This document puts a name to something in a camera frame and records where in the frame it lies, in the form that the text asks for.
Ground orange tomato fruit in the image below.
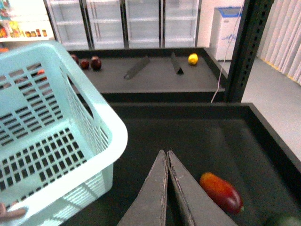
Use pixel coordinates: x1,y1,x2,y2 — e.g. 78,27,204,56
37,69,47,81

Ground glass door refrigerator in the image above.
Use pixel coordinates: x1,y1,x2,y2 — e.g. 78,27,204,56
44,0,201,50

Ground grey shelf divider right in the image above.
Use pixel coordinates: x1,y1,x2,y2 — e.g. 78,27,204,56
170,52,184,75

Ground light blue plastic basket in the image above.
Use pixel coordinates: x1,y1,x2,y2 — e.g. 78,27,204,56
0,41,127,226

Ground red orange mango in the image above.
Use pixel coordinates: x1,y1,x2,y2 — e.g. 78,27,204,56
199,172,244,214

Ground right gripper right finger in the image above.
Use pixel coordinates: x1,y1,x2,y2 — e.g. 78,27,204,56
167,151,236,226

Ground small dark red fruit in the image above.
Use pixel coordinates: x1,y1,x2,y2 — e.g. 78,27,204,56
80,59,89,70

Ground grey shelf divider left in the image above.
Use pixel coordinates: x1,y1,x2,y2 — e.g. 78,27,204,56
123,56,150,80

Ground yellow lemon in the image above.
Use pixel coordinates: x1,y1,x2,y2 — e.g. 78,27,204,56
188,53,198,66

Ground right dark rack post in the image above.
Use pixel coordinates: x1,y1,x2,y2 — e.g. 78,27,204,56
224,0,274,103

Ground white blue chest freezer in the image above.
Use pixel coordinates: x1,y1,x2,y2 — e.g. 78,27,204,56
209,7,242,61

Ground dark red fruit back middle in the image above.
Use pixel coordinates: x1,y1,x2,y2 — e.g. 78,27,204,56
71,54,79,64

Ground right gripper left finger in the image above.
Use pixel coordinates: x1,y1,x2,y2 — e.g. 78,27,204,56
118,150,168,226

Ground white vertical blinds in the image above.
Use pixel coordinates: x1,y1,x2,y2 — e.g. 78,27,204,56
257,0,301,84

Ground yellow label bottles row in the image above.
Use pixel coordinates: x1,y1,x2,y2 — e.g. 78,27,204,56
0,20,24,38

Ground grey shelf divider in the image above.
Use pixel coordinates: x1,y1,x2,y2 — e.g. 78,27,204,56
170,52,184,75
123,56,150,80

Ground green avocado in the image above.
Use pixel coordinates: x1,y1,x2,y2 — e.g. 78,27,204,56
265,216,301,226

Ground white cable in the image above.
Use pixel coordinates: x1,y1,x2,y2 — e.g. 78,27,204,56
210,4,243,104

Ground dark red fruit back right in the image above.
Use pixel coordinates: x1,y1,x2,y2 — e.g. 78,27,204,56
90,56,102,71

